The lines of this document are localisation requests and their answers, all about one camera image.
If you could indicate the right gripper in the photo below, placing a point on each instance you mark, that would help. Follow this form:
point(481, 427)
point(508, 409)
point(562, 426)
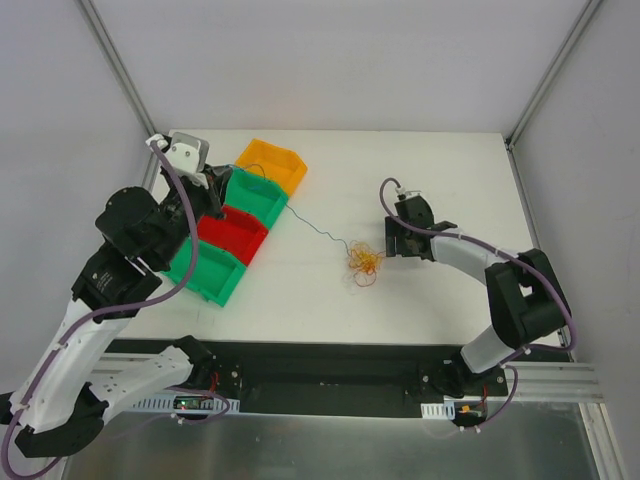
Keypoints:
point(393, 237)

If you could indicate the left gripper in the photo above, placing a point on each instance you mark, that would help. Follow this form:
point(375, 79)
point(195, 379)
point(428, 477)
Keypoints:
point(211, 187)

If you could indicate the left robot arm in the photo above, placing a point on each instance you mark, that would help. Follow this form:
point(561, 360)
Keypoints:
point(58, 411)

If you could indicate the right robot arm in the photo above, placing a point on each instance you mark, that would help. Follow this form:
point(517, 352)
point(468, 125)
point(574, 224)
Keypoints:
point(525, 300)

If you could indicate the upper green plastic bin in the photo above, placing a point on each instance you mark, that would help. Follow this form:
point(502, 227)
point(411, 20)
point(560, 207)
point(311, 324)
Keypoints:
point(257, 196)

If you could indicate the green plastic bin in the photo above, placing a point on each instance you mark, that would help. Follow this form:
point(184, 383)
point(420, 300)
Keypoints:
point(217, 272)
point(257, 196)

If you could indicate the red plastic bin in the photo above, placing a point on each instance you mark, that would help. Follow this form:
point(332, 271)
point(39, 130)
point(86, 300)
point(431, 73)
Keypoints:
point(238, 233)

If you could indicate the orange plastic bin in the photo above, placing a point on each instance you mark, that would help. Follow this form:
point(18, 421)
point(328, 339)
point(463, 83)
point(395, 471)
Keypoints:
point(282, 166)

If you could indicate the lower green plastic bin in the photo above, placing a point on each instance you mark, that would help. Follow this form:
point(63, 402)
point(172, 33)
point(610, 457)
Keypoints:
point(217, 272)

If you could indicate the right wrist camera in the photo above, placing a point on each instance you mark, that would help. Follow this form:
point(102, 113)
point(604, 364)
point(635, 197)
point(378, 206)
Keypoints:
point(407, 192)

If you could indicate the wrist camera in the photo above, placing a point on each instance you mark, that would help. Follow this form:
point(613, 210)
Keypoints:
point(407, 192)
point(185, 153)

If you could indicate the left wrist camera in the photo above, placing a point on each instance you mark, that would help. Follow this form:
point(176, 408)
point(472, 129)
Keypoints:
point(185, 153)

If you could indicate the left aluminium frame post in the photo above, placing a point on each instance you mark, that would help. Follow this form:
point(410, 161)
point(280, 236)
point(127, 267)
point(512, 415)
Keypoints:
point(109, 50)

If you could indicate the aluminium frame post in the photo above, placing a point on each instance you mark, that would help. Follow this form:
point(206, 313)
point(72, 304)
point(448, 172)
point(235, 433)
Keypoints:
point(109, 50)
point(567, 48)

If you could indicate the right white cable duct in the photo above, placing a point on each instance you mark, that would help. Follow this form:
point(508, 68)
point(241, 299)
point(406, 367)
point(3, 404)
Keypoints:
point(438, 411)

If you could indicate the white cable duct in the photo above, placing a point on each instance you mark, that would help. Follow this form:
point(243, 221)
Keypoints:
point(181, 403)
point(438, 411)

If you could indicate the aluminium rail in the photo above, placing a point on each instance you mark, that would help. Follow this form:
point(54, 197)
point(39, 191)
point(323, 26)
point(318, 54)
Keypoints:
point(557, 382)

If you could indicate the left white cable duct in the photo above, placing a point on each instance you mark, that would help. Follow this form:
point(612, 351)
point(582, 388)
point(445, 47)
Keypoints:
point(181, 403)

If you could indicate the right aluminium frame post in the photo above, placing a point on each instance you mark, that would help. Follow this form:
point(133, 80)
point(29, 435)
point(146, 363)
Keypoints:
point(567, 48)

